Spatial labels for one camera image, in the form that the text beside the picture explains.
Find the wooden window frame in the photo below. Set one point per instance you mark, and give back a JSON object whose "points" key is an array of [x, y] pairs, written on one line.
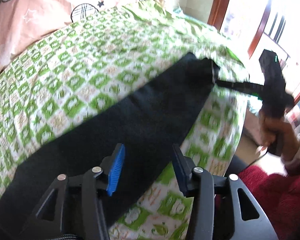
{"points": [[255, 25]]}

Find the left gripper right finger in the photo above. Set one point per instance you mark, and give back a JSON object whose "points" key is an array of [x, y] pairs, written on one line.
{"points": [[223, 207]]}

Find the right hand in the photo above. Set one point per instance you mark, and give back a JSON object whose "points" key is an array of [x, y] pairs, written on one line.
{"points": [[271, 129]]}

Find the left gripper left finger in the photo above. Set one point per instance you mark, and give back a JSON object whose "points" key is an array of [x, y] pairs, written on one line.
{"points": [[72, 208]]}

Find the red sleeve forearm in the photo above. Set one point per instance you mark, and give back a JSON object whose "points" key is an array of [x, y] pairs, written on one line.
{"points": [[279, 197]]}

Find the green checkered bed sheet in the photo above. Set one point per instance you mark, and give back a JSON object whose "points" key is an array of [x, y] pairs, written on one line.
{"points": [[81, 70]]}

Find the black pants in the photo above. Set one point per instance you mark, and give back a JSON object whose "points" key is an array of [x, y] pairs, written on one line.
{"points": [[148, 122]]}

